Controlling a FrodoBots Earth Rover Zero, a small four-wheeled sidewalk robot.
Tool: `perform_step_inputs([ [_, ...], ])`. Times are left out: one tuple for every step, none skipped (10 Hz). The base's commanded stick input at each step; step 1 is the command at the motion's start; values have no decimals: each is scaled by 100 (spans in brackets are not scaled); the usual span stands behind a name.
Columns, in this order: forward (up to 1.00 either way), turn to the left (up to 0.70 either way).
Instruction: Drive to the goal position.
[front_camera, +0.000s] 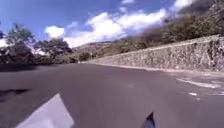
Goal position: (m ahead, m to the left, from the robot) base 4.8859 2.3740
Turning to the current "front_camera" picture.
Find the wooded hillside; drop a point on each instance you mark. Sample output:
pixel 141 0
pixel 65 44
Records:
pixel 110 46

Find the grey asphalt road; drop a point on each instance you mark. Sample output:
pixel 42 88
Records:
pixel 100 90

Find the row of trees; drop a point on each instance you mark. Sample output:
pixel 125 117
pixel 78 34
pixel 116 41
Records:
pixel 18 46

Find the tall stone wall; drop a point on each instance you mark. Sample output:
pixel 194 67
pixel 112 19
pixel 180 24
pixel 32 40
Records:
pixel 173 55

